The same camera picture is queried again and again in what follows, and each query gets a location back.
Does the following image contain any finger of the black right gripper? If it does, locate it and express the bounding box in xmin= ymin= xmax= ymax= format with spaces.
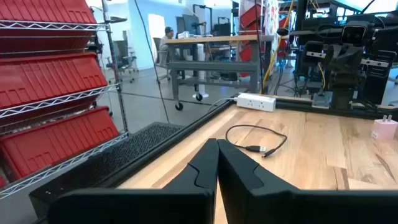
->
xmin=343 ymin=45 xmax=364 ymax=90
xmin=325 ymin=45 xmax=345 ymax=90

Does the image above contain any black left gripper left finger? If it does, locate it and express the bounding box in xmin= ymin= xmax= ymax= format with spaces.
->
xmin=48 ymin=138 xmax=220 ymax=224

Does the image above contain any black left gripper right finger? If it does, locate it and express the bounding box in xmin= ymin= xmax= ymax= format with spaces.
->
xmin=217 ymin=139 xmax=398 ymax=224

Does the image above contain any black USB cable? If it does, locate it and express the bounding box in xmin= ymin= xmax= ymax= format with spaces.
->
xmin=224 ymin=124 xmax=288 ymax=159

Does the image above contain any distant red bin shelf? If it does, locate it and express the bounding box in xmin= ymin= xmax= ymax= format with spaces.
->
xmin=238 ymin=0 xmax=268 ymax=78

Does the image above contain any black perforated floor mat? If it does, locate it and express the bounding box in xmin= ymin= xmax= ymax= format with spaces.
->
xmin=29 ymin=121 xmax=185 ymax=215

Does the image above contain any long white power strip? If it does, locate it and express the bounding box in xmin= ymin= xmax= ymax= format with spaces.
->
xmin=205 ymin=92 xmax=277 ymax=113

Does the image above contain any red plastic storage bin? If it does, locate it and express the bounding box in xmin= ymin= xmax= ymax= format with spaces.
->
xmin=0 ymin=105 xmax=120 ymax=184
xmin=0 ymin=0 xmax=98 ymax=54
xmin=0 ymin=52 xmax=109 ymax=110

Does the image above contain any person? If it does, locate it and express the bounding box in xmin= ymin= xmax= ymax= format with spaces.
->
xmin=157 ymin=26 xmax=175 ymax=68

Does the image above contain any office chair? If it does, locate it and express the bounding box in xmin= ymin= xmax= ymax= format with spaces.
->
xmin=104 ymin=39 xmax=139 ymax=84

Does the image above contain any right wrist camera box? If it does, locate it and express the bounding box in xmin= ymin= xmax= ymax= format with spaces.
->
xmin=340 ymin=24 xmax=368 ymax=45

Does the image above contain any yellow cable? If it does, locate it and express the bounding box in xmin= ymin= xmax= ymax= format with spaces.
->
xmin=262 ymin=0 xmax=295 ymax=93

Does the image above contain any wooden workbench with grey frame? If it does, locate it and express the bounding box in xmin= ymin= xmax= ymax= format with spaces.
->
xmin=164 ymin=34 xmax=276 ymax=111

